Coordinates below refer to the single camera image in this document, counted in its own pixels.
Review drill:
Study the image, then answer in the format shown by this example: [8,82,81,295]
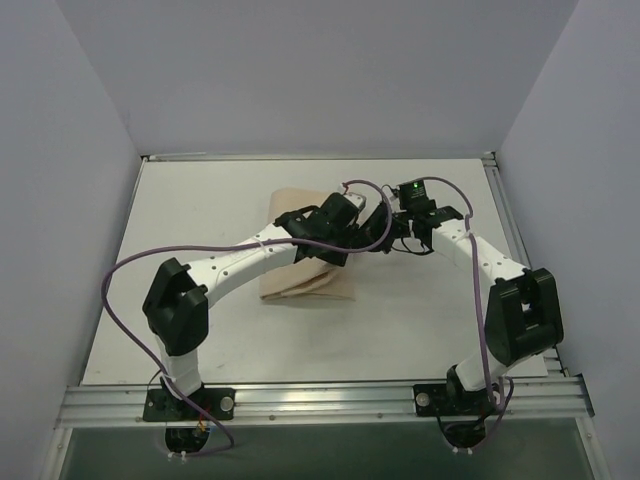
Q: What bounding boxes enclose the beige cloth surgical kit roll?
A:
[259,187,355,301]

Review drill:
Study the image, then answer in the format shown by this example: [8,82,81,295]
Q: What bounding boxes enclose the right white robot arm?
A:
[392,207,564,413]

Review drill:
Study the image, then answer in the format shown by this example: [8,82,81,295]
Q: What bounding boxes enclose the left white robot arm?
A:
[142,192,392,419]

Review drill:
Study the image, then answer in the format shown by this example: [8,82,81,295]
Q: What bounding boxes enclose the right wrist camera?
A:
[394,180,436,213]

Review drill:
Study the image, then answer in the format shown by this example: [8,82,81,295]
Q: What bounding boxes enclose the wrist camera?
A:
[394,180,436,213]
[343,192,367,213]

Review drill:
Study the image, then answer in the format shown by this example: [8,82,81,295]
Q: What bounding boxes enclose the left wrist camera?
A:
[343,192,367,213]

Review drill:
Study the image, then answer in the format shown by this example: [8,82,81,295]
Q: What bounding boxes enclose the back aluminium rail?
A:
[146,152,497,164]

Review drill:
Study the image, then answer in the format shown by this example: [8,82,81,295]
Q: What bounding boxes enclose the aluminium rail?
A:
[146,152,497,164]
[56,376,595,428]

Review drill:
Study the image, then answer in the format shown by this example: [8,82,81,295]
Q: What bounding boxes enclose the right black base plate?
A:
[412,382,501,417]

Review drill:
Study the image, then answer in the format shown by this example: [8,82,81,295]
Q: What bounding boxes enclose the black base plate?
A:
[412,382,501,417]
[142,386,235,423]

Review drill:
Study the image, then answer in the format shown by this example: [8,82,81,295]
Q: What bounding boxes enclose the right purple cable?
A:
[389,175,516,449]

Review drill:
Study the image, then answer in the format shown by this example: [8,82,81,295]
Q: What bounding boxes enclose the purple cable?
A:
[389,175,516,449]
[102,178,394,456]

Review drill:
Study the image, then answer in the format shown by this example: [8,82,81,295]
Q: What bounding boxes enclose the front aluminium rail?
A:
[56,376,595,428]

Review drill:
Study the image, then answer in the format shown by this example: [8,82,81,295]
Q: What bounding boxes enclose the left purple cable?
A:
[102,178,394,456]

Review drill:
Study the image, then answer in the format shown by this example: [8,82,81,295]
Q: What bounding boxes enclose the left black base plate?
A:
[142,386,235,423]

